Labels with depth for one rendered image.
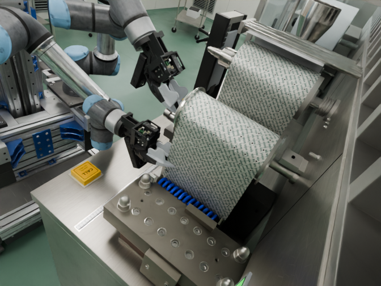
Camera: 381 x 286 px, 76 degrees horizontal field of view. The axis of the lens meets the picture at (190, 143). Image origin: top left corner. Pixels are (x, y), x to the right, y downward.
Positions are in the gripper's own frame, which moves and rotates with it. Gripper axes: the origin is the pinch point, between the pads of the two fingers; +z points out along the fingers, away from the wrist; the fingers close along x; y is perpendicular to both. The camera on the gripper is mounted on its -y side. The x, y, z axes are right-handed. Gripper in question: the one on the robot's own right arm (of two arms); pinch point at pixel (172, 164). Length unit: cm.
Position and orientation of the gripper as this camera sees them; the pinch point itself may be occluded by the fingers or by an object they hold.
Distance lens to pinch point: 73.2
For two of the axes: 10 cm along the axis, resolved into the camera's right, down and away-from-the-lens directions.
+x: 5.4, -4.5, 7.1
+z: 8.0, 5.2, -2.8
